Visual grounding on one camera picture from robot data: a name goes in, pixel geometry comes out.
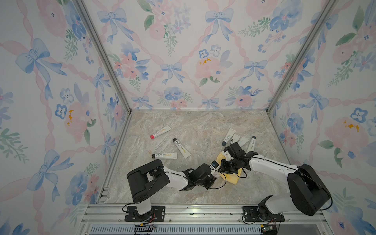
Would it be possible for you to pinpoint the yellow cleaning cloth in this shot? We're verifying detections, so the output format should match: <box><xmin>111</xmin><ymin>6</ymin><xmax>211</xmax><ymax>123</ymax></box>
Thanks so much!
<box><xmin>216</xmin><ymin>151</ymin><xmax>243</xmax><ymax>185</ymax></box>

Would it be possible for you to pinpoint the black cap toothpaste tube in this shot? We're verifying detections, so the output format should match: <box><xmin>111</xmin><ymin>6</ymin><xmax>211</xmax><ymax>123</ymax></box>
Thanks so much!
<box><xmin>173</xmin><ymin>138</ymin><xmax>191</xmax><ymax>159</ymax></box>

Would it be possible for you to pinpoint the dark green cap toothpaste tube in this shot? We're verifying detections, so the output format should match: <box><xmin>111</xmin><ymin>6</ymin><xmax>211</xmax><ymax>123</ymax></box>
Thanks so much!
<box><xmin>222</xmin><ymin>128</ymin><xmax>236</xmax><ymax>146</ymax></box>

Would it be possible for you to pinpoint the pink cap toothpaste tube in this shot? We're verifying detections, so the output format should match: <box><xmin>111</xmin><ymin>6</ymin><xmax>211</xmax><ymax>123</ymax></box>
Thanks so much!
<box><xmin>211</xmin><ymin>169</ymin><xmax>220</xmax><ymax>179</ymax></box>
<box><xmin>150</xmin><ymin>125</ymin><xmax>171</xmax><ymax>139</ymax></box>

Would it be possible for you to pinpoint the toothpaste tube near left arm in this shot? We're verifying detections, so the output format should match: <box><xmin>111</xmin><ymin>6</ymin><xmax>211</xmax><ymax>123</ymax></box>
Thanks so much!
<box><xmin>152</xmin><ymin>152</ymin><xmax>178</xmax><ymax>160</ymax></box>

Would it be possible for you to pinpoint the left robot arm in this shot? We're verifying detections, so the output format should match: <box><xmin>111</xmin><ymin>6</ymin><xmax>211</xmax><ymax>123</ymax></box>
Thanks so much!
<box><xmin>127</xmin><ymin>160</ymin><xmax>217</xmax><ymax>216</ymax></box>

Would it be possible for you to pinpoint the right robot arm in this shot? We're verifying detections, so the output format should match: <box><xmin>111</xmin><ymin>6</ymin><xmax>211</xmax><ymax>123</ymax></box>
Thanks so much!
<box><xmin>217</xmin><ymin>151</ymin><xmax>333</xmax><ymax>221</ymax></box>

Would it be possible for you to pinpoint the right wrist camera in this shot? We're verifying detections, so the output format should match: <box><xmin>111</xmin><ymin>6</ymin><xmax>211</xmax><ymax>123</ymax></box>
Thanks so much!
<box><xmin>224</xmin><ymin>142</ymin><xmax>246</xmax><ymax>159</ymax></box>

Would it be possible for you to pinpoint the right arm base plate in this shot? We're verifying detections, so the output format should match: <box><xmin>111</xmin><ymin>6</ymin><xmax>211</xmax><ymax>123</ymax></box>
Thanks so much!
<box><xmin>242</xmin><ymin>206</ymin><xmax>285</xmax><ymax>223</ymax></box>

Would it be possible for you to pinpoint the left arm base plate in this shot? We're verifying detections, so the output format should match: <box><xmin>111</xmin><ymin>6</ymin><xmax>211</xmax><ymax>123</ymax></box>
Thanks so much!
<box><xmin>124</xmin><ymin>206</ymin><xmax>166</xmax><ymax>222</ymax></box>

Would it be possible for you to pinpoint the aluminium front rail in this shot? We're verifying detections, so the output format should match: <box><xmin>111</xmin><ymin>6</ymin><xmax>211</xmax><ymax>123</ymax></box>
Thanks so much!
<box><xmin>77</xmin><ymin>204</ymin><xmax>333</xmax><ymax>235</ymax></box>

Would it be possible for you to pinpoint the right aluminium frame post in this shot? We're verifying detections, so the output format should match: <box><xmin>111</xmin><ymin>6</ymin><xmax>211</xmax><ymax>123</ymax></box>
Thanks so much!
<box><xmin>266</xmin><ymin>0</ymin><xmax>338</xmax><ymax>117</ymax></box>

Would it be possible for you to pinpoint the aluminium frame post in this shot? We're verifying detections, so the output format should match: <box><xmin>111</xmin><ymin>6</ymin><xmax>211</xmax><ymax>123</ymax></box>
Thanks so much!
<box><xmin>266</xmin><ymin>0</ymin><xmax>338</xmax><ymax>117</ymax></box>
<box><xmin>72</xmin><ymin>0</ymin><xmax>132</xmax><ymax>115</ymax></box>

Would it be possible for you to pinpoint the left aluminium frame post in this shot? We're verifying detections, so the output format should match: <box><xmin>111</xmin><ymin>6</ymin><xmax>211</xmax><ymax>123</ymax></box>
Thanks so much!
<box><xmin>72</xmin><ymin>0</ymin><xmax>132</xmax><ymax>115</ymax></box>

